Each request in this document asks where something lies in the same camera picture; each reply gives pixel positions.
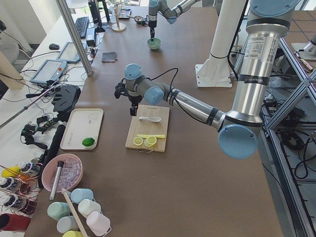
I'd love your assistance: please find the green lime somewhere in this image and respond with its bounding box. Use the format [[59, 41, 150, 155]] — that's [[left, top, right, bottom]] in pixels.
[[81, 137, 95, 147]]

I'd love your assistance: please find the yellow plastic knife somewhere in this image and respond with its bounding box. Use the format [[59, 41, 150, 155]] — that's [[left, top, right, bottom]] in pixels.
[[137, 134, 166, 139]]

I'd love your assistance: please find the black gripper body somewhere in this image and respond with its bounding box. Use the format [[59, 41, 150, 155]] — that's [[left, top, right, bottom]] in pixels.
[[150, 28, 155, 37], [128, 95, 142, 106]]

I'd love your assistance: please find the single lemon slice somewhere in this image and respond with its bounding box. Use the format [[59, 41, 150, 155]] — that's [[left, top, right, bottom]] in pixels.
[[133, 136, 143, 146]]

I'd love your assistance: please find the pink ice bowl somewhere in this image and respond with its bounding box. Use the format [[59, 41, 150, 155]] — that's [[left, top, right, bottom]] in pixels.
[[41, 154, 83, 193]]

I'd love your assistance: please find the beige rabbit tray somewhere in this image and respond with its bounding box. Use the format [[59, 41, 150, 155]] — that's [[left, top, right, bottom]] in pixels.
[[60, 108, 104, 150]]

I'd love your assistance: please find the metal scoop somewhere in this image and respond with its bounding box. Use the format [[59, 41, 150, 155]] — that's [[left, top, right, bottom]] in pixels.
[[127, 15, 149, 27]]

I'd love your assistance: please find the wooden cutting board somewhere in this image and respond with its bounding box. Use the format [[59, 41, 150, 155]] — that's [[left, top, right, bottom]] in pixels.
[[125, 104, 170, 152]]

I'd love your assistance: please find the teach pendant tablet far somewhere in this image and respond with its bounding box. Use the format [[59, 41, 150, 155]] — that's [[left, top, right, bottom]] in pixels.
[[56, 42, 80, 64]]

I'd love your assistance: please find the aluminium frame post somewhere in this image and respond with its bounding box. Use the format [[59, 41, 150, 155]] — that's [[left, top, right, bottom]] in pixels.
[[56, 0, 93, 76]]

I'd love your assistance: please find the teach pendant tablet near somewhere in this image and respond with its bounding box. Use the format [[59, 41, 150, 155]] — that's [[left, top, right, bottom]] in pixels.
[[30, 60, 67, 84]]

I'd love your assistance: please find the white pastel cup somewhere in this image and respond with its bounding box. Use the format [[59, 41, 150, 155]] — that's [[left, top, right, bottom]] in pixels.
[[78, 199, 101, 218]]

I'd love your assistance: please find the white ceramic spoon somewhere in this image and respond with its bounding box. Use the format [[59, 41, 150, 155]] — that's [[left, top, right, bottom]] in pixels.
[[138, 117, 161, 122]]

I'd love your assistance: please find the grey folded cloth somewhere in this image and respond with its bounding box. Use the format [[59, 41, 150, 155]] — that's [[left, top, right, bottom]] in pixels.
[[101, 52, 118, 63]]

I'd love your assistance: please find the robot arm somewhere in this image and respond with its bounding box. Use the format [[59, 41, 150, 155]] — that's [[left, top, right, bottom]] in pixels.
[[115, 0, 297, 159], [147, 0, 198, 41]]

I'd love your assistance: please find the pink pastel cup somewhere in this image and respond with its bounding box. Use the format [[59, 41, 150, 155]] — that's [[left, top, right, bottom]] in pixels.
[[86, 211, 112, 237]]

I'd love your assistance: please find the green pastel cup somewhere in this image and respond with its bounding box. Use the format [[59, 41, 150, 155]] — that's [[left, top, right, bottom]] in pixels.
[[47, 202, 71, 221]]

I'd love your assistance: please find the light blue pastel cup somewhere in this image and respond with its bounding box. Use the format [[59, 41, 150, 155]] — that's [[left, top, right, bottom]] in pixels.
[[56, 216, 79, 234]]

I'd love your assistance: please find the metal muddler tube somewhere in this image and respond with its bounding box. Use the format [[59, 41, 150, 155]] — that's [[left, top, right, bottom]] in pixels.
[[49, 161, 64, 201]]

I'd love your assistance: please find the yellow pastel cup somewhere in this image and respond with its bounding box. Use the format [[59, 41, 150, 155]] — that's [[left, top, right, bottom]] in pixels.
[[62, 230, 83, 237]]

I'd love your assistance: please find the teach pendant tablet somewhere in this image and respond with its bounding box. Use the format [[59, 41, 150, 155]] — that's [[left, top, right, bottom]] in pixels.
[[30, 60, 67, 84], [56, 42, 80, 64]]

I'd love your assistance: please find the wooden mug tree stand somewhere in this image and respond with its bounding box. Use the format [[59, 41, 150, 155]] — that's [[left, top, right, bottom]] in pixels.
[[112, 0, 128, 32]]

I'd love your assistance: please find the black computer mouse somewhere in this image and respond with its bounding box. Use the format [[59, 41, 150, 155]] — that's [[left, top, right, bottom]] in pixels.
[[49, 43, 60, 50]]

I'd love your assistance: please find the black keyboard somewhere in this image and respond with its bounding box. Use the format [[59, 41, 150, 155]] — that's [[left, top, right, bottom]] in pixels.
[[75, 16, 89, 39]]

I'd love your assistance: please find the mint green bowl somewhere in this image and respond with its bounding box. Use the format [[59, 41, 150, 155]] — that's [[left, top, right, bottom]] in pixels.
[[147, 38, 161, 50]]

